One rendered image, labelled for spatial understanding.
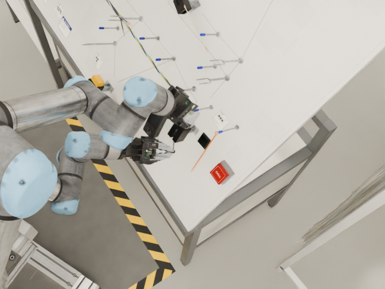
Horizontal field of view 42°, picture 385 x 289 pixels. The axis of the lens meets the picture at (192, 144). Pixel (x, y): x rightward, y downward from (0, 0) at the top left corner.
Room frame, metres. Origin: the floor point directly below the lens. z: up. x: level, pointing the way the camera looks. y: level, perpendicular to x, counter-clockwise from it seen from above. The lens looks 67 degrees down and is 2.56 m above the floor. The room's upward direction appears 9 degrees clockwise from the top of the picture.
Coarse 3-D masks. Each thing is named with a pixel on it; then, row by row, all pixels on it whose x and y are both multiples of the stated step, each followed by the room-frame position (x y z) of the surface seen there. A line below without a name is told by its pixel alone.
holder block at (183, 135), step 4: (172, 128) 0.64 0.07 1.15; (180, 128) 0.63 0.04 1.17; (188, 128) 0.64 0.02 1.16; (168, 132) 0.63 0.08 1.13; (172, 132) 0.63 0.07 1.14; (176, 132) 0.62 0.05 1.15; (180, 132) 0.62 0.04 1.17; (184, 132) 0.63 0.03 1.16; (172, 136) 0.62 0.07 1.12; (176, 136) 0.61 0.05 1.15; (180, 136) 0.62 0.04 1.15; (184, 136) 0.63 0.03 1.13; (176, 140) 0.60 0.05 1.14; (180, 140) 0.61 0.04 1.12
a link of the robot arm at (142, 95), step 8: (128, 80) 0.59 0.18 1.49; (136, 80) 0.59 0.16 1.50; (144, 80) 0.59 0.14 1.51; (128, 88) 0.57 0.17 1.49; (136, 88) 0.57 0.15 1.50; (144, 88) 0.57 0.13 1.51; (152, 88) 0.58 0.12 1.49; (160, 88) 0.61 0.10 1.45; (128, 96) 0.55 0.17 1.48; (136, 96) 0.55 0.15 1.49; (144, 96) 0.55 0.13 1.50; (152, 96) 0.56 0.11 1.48; (160, 96) 0.58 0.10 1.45; (128, 104) 0.54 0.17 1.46; (136, 104) 0.54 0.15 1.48; (144, 104) 0.54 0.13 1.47; (152, 104) 0.56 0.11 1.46; (160, 104) 0.57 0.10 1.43; (136, 112) 0.53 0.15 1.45; (144, 112) 0.53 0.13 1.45; (152, 112) 0.56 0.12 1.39
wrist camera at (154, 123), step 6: (150, 114) 0.60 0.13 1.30; (150, 120) 0.59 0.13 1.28; (156, 120) 0.59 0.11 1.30; (162, 120) 0.58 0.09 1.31; (144, 126) 0.58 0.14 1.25; (150, 126) 0.58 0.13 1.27; (156, 126) 0.57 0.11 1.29; (162, 126) 0.58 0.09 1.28; (150, 132) 0.57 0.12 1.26; (156, 132) 0.57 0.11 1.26
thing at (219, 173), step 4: (220, 164) 0.55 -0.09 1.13; (216, 168) 0.54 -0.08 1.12; (220, 168) 0.54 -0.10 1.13; (224, 168) 0.54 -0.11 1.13; (212, 172) 0.53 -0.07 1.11; (216, 172) 0.53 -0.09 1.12; (220, 172) 0.53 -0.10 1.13; (224, 172) 0.53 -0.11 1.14; (216, 176) 0.52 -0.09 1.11; (220, 176) 0.52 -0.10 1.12; (224, 176) 0.52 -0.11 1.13; (228, 176) 0.52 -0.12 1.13; (216, 180) 0.51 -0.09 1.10; (220, 180) 0.51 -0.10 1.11; (224, 180) 0.51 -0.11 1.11
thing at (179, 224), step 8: (32, 0) 1.24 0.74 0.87; (32, 8) 1.24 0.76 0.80; (40, 16) 1.17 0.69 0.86; (48, 24) 1.14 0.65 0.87; (48, 32) 1.14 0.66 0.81; (56, 40) 1.07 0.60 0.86; (64, 48) 1.04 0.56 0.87; (64, 56) 1.04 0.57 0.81; (72, 64) 0.97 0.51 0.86; (80, 72) 0.94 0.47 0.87; (144, 168) 0.59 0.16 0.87; (144, 176) 0.58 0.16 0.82; (152, 184) 0.54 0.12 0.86; (160, 192) 0.51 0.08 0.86; (160, 200) 0.50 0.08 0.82; (168, 208) 0.46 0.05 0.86; (176, 216) 0.44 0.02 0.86; (176, 224) 0.42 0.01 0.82; (184, 232) 0.39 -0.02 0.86; (192, 232) 0.40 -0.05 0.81
